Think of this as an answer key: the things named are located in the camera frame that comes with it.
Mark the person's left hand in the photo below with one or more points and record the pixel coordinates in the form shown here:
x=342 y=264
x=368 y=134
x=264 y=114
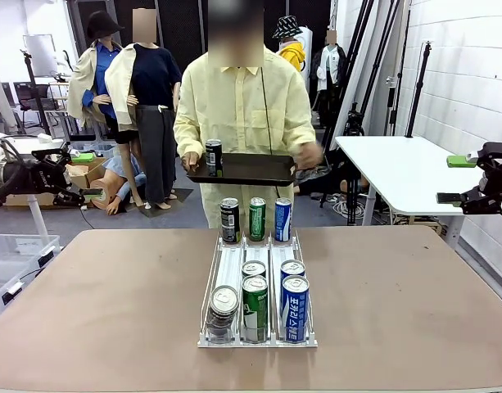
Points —
x=310 y=155

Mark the dark mannequin base plate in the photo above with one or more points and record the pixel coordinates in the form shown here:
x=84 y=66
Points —
x=181 y=196

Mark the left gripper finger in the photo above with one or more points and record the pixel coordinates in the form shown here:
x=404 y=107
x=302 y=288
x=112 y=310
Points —
x=84 y=158
x=72 y=198

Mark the cardboard box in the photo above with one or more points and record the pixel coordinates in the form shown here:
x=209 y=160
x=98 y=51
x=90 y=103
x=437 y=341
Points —
x=29 y=200
x=87 y=172

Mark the person's right hand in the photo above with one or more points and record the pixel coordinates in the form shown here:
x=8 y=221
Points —
x=192 y=161

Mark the mannequin with black hat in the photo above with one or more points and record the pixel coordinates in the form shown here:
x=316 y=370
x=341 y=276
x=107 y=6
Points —
x=84 y=82

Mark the bundle of black poles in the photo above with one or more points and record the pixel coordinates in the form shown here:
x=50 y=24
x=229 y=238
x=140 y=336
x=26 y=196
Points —
x=358 y=45

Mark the blue Pocari Sweat can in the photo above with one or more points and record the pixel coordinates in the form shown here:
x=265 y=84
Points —
x=295 y=315
x=283 y=221
x=292 y=267

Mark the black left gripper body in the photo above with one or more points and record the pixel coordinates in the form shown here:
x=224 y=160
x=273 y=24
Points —
x=46 y=176

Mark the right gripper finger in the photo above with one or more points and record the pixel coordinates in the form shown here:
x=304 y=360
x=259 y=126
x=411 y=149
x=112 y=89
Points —
x=449 y=198
x=459 y=161

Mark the whiteboard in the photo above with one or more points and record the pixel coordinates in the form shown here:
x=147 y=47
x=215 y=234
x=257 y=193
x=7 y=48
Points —
x=35 y=53

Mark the person in yellow shirt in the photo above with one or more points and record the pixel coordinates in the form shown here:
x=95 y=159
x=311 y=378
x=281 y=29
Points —
x=242 y=114

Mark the black light stand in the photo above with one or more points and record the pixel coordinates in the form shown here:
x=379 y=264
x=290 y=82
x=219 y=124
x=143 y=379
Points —
x=418 y=90

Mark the clear plastic storage bin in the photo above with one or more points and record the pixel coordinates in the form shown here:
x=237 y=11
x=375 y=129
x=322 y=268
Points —
x=13 y=245
x=5 y=286

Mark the yellow-sleeved left forearm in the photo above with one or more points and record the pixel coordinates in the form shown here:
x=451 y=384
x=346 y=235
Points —
x=304 y=131

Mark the clear acrylic can rack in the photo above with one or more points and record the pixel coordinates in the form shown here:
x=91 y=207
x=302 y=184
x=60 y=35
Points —
x=230 y=262

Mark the black camera tripod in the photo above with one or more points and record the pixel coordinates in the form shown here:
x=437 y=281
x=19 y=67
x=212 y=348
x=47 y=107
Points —
x=353 y=123

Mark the green soda can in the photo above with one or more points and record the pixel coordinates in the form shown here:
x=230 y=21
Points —
x=257 y=221
x=254 y=315
x=254 y=268

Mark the mannequin in navy top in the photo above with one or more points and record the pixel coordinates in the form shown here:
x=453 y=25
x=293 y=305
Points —
x=152 y=78

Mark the black office chair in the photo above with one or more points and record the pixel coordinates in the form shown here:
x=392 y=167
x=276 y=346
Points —
x=27 y=96

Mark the yellow-sleeved right forearm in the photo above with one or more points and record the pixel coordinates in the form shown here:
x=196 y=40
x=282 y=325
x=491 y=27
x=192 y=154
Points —
x=187 y=135

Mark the black beverage can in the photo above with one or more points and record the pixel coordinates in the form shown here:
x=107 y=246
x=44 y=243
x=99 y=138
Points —
x=213 y=157
x=222 y=315
x=230 y=221

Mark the black tripod stand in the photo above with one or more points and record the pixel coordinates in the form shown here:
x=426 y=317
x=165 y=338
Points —
x=31 y=82

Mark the white storage crate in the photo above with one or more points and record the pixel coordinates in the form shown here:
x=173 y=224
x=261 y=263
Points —
x=105 y=148

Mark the mannequin in light blue dress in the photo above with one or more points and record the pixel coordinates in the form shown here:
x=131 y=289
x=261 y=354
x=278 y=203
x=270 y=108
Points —
x=115 y=170

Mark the black serving tray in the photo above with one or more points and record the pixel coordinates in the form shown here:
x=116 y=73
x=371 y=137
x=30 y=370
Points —
x=250 y=168

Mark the mannequin in yellow hoodie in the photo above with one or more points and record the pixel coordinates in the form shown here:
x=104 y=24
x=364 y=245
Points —
x=291 y=51

